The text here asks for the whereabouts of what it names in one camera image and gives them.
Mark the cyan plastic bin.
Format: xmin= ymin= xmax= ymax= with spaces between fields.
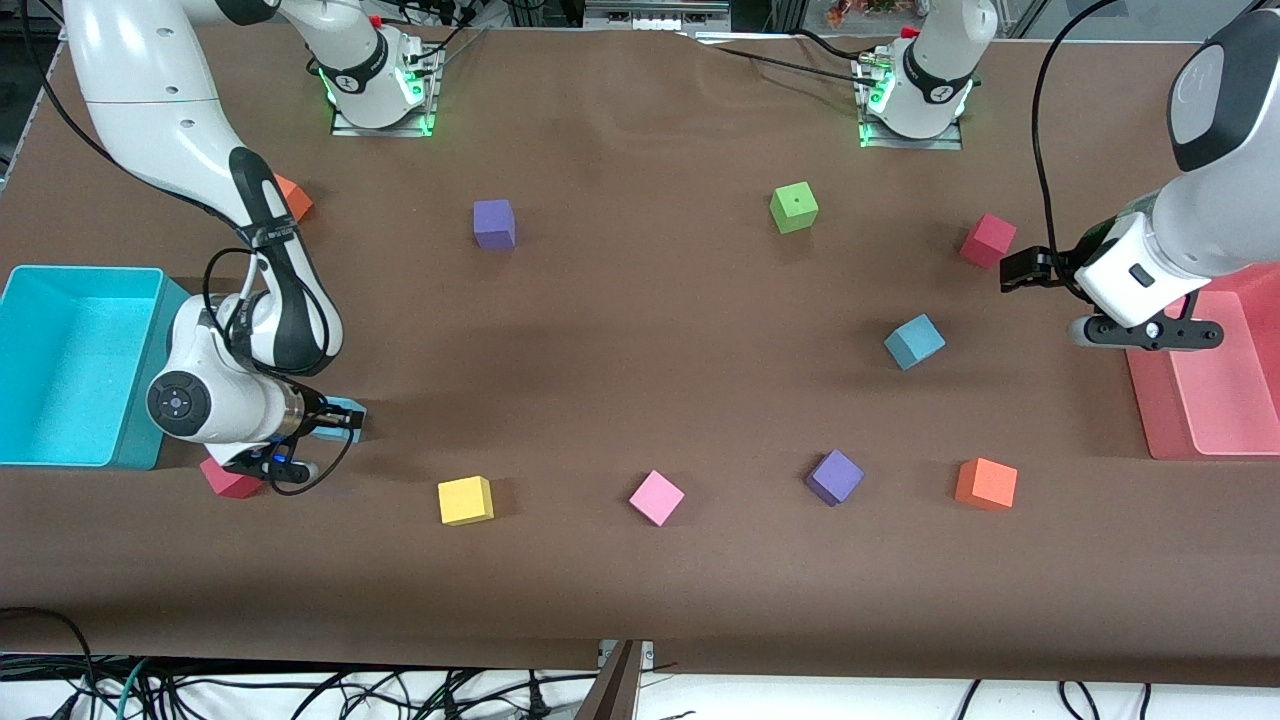
xmin=0 ymin=265 xmax=193 ymax=471

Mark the black base cable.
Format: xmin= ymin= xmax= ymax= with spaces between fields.
xmin=690 ymin=35 xmax=883 ymax=83

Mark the teal floor cable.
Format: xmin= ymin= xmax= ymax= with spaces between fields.
xmin=98 ymin=657 xmax=153 ymax=720

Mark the red plastic bin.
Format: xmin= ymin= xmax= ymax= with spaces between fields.
xmin=1125 ymin=288 xmax=1280 ymax=462

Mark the red foam cube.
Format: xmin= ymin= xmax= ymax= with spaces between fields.
xmin=959 ymin=212 xmax=1018 ymax=270
xmin=199 ymin=455 xmax=266 ymax=500

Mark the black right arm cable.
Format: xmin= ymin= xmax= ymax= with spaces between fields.
xmin=15 ymin=0 xmax=359 ymax=498

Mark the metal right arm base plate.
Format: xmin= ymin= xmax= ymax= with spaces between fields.
xmin=330 ymin=40 xmax=443 ymax=139

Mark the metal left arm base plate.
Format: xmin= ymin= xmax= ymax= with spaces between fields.
xmin=857 ymin=55 xmax=965 ymax=151

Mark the yellow foam cube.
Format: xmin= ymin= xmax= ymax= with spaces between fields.
xmin=437 ymin=475 xmax=495 ymax=527

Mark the pink foam cube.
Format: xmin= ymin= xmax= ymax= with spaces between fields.
xmin=628 ymin=469 xmax=687 ymax=528

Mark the purple foam cube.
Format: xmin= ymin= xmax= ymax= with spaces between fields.
xmin=805 ymin=448 xmax=866 ymax=507
xmin=472 ymin=198 xmax=518 ymax=251

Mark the blue foam cube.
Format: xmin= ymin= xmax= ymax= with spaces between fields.
xmin=883 ymin=313 xmax=947 ymax=372
xmin=322 ymin=397 xmax=367 ymax=443

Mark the orange foam cube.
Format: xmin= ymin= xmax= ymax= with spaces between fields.
xmin=954 ymin=457 xmax=1019 ymax=512
xmin=272 ymin=174 xmax=315 ymax=223

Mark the dark wooden post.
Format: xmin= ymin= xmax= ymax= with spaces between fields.
xmin=575 ymin=640 xmax=643 ymax=720

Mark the brown table cover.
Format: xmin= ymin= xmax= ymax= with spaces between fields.
xmin=0 ymin=18 xmax=1280 ymax=691

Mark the green foam cube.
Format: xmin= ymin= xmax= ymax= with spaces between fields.
xmin=769 ymin=181 xmax=820 ymax=235

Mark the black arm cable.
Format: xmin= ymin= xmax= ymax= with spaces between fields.
xmin=15 ymin=0 xmax=359 ymax=498
xmin=1033 ymin=0 xmax=1121 ymax=301

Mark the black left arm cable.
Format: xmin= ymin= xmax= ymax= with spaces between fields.
xmin=1033 ymin=0 xmax=1121 ymax=301

